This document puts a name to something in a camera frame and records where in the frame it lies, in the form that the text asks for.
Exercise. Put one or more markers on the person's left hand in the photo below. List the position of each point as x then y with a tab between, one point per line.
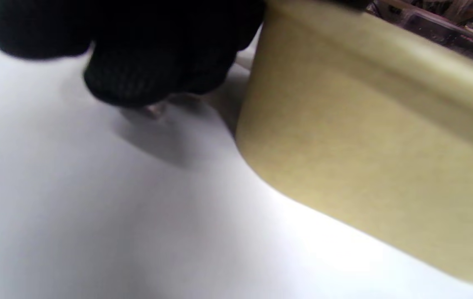
145	41

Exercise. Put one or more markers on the single pale pink button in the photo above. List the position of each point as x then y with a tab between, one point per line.
155	111

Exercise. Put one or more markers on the tan bento box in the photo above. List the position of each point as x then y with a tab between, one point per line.
365	133

